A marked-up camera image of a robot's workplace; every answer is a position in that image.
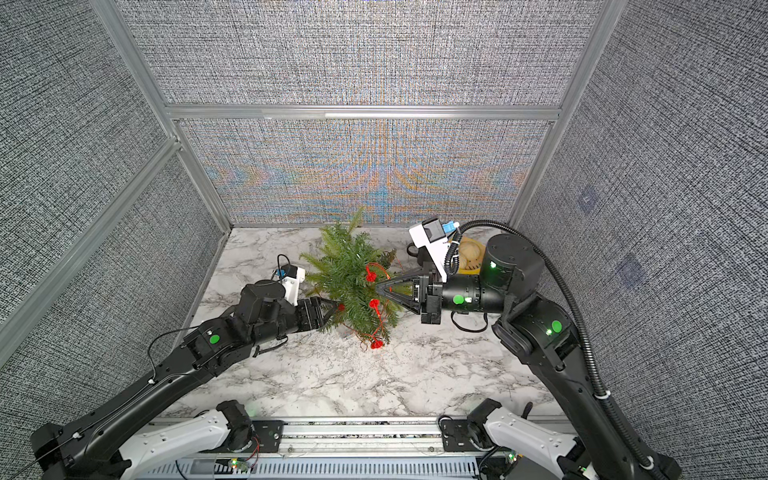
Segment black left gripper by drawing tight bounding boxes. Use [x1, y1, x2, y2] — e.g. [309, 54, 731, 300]
[251, 295, 340, 349]

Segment small green christmas tree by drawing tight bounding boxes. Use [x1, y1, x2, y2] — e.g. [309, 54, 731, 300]
[301, 208, 403, 349]

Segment red string lights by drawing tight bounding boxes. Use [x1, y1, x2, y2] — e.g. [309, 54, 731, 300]
[333, 262, 398, 350]

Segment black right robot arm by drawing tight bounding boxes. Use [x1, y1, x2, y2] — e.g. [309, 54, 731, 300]
[375, 226, 682, 479]

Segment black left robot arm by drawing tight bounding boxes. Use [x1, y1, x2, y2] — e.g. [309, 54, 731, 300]
[30, 280, 338, 479]

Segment black metal mug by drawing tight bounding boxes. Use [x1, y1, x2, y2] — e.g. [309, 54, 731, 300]
[406, 243, 419, 258]

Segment yellow bamboo steamer basket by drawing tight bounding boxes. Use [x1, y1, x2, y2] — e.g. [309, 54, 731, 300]
[458, 237, 485, 275]

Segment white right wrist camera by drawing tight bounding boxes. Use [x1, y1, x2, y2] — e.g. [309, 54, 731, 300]
[408, 217, 460, 282]

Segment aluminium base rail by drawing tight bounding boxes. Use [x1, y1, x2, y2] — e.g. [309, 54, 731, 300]
[107, 415, 613, 480]

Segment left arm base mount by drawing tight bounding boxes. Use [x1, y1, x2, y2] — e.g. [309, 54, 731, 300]
[215, 400, 286, 453]

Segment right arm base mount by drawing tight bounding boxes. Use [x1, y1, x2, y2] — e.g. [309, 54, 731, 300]
[437, 398, 502, 452]

